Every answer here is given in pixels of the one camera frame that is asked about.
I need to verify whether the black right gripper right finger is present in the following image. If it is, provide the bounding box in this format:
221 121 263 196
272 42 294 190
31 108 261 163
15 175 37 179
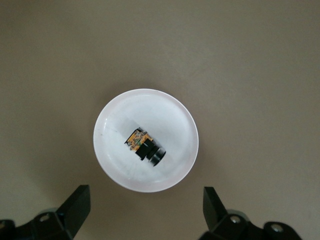
200 186 304 240

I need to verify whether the orange push button switch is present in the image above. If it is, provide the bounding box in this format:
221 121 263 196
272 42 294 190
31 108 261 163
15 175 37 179
123 126 167 167

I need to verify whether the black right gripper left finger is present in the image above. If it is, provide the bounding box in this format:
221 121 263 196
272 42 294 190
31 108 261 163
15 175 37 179
0 184 91 240

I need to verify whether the pale pink plate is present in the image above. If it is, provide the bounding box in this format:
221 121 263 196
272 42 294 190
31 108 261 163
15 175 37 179
92 88 200 194

